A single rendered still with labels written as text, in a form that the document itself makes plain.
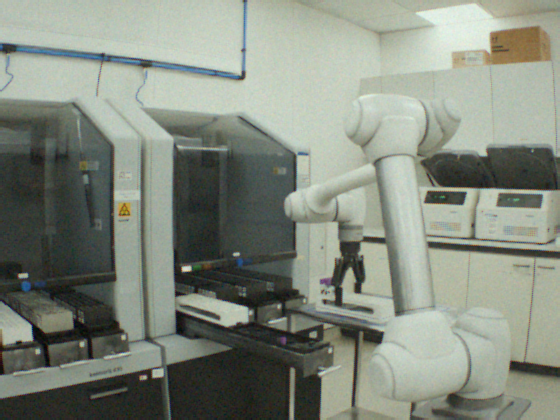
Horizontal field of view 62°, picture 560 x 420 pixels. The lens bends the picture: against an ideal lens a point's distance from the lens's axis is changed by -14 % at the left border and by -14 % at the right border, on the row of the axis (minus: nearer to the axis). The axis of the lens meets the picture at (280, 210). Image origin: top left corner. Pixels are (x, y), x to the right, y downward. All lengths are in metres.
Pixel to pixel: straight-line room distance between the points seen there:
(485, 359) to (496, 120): 2.88
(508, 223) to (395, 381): 2.58
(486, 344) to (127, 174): 1.21
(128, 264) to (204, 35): 2.01
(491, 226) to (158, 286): 2.46
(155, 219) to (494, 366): 1.18
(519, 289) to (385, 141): 2.50
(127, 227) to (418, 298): 0.98
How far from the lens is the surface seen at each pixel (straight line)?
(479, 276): 3.73
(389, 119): 1.27
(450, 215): 3.79
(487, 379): 1.31
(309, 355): 1.50
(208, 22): 3.49
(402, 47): 4.86
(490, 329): 1.28
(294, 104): 3.93
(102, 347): 1.67
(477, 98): 4.05
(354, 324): 1.76
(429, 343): 1.18
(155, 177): 1.80
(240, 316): 1.76
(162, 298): 1.86
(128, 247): 1.76
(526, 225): 3.58
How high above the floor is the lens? 1.28
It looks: 3 degrees down
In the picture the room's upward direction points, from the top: straight up
